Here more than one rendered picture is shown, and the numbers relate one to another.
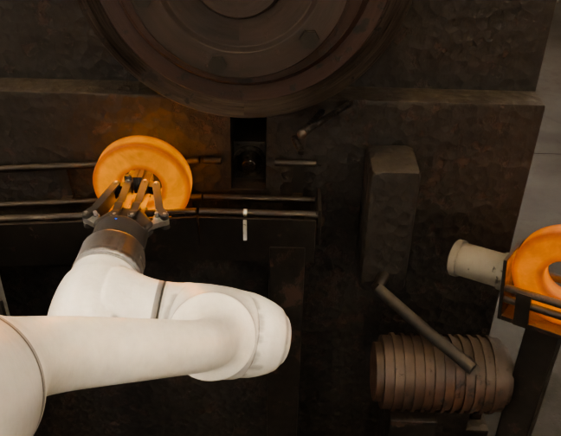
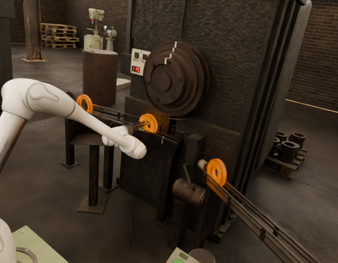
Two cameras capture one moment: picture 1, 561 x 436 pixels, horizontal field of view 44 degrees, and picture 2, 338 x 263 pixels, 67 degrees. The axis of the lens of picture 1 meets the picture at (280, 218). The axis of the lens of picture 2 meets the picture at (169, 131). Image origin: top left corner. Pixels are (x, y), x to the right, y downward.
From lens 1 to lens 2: 93 cm
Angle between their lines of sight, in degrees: 30
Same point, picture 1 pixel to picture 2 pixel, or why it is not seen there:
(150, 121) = (155, 112)
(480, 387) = (194, 197)
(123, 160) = (144, 117)
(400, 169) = (195, 137)
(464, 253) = (201, 162)
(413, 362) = (182, 184)
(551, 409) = (250, 248)
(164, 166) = (151, 121)
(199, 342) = (115, 134)
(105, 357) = (95, 123)
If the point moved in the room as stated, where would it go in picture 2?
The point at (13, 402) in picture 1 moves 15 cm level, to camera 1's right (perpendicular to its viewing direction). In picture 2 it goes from (64, 102) to (87, 111)
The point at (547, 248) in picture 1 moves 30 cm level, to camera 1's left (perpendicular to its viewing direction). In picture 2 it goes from (212, 163) to (169, 144)
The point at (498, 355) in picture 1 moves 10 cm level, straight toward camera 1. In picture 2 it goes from (202, 192) to (189, 195)
